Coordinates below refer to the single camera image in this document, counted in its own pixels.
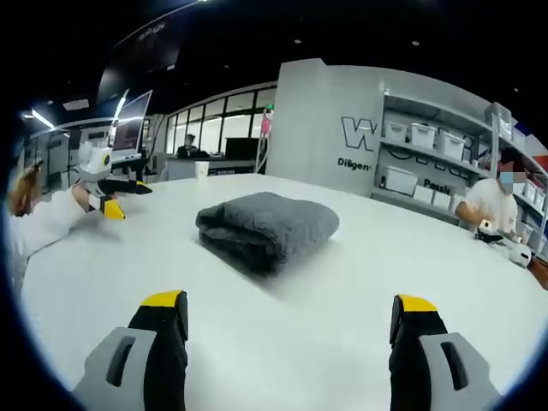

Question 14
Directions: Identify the grey towel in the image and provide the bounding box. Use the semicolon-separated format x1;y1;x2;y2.
195;191;341;277

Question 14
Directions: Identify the large tilted display screen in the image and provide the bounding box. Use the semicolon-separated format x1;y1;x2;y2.
110;89;154;158

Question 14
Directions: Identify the person's brown hair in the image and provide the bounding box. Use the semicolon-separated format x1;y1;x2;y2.
8;161;45;217

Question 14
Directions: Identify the grey reception counter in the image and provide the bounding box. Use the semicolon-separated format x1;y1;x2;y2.
158;152;259;182

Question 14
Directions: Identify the black computer monitor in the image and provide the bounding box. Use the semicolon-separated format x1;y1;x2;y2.
224;137;259;160

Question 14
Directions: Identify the black hanging ceiling panel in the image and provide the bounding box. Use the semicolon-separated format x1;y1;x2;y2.
96;7;182;106

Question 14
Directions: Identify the brown object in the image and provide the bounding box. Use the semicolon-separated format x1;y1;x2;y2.
527;255;548;290

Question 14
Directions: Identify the pink object on white stand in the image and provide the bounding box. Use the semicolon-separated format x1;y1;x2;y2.
254;106;274;175

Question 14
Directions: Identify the grey shelf unit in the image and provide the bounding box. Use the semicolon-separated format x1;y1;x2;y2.
370;92;548;258

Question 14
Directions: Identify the group of white storage boxes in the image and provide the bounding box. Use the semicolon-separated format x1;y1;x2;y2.
380;102;548;254

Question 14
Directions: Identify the glass window wall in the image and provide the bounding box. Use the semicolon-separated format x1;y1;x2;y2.
164;86;278;156

